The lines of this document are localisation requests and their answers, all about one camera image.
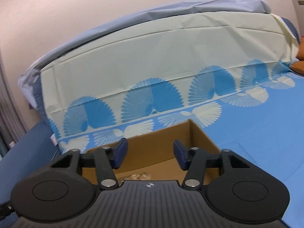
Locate brown cardboard box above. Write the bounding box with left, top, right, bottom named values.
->
left=80, top=119, right=222, bottom=186

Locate orange cushion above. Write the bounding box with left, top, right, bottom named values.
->
left=290, top=36, right=304, bottom=76

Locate grey curtain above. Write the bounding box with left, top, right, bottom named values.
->
left=1, top=58, right=27, bottom=159

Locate grey-blue sheet on backrest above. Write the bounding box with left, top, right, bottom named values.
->
left=17, top=0, right=271, bottom=110

